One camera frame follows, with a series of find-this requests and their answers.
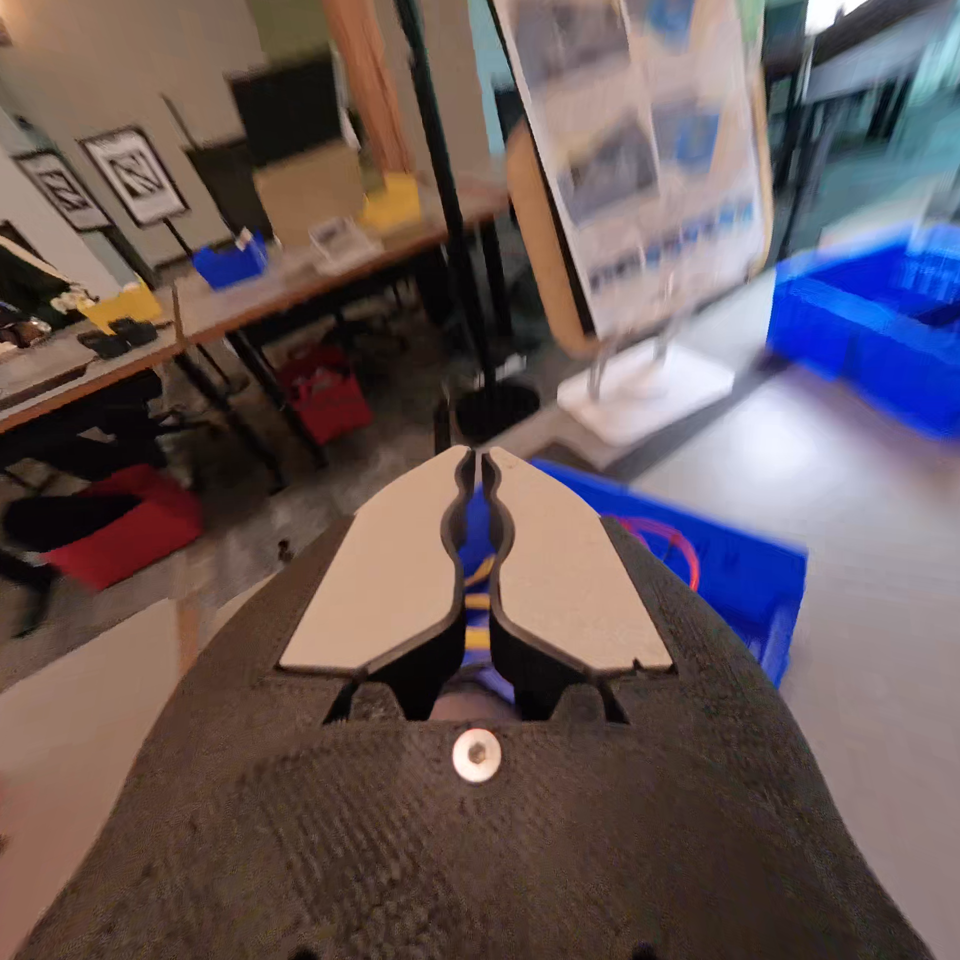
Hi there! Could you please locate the black white marker sign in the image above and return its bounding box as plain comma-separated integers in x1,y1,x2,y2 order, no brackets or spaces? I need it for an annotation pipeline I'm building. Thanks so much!
12,147,114,234
77,125,191,228

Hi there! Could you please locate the yellow ethernet cable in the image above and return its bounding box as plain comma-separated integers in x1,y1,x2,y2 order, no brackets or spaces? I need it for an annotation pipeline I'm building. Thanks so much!
463,553,498,654

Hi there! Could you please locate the wooden post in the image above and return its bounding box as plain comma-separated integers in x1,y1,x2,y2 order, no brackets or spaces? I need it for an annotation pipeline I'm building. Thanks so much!
321,0,417,177

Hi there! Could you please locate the black pole stand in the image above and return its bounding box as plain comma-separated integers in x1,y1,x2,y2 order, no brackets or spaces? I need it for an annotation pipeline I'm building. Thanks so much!
393,0,543,445

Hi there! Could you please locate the blue plastic bin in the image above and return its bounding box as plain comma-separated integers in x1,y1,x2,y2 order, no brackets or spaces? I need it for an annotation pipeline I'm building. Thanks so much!
456,457,810,687
765,221,960,440

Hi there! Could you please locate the red ethernet cable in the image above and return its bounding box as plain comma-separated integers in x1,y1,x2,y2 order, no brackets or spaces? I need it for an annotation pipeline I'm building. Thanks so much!
600,514,702,594

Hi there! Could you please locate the instruction poster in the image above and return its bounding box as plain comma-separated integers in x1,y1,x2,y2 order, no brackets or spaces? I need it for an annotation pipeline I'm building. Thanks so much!
491,0,774,342

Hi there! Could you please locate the yellow plastic bin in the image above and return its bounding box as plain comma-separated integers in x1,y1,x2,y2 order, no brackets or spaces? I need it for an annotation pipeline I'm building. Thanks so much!
77,277,164,336
360,172,423,231

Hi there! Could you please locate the red felt basket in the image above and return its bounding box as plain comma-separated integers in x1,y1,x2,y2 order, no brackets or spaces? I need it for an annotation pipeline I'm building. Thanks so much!
3,462,205,591

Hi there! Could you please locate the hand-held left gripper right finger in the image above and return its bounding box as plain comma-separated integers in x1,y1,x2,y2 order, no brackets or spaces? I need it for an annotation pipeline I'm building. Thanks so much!
480,447,675,717

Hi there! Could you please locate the cardboard box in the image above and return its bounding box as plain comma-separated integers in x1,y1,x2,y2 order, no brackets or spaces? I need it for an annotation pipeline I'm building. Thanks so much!
252,144,370,243

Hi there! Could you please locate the wooden table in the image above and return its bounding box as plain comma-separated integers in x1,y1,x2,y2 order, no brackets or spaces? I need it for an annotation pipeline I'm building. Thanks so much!
0,318,187,436
171,176,515,466

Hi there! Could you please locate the small blue bin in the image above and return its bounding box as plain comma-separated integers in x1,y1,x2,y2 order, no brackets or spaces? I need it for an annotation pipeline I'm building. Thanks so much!
191,231,270,292

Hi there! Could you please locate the black monitor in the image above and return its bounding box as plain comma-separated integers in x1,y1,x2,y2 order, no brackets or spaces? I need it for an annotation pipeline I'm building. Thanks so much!
227,56,355,168

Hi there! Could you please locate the instruction sheet on stand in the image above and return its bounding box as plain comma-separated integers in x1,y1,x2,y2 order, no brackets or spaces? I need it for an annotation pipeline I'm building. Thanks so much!
504,123,777,363

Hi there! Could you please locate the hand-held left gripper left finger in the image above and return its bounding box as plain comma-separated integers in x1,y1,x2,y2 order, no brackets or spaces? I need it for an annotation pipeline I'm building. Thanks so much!
277,446,477,717

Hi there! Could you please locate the white stand base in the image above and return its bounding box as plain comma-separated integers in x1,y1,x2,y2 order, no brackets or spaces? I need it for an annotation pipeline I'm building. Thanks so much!
556,339,738,449

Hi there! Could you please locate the red crate holding black bag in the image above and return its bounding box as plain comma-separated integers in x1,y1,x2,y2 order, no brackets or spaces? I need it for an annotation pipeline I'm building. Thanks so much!
276,345,375,447

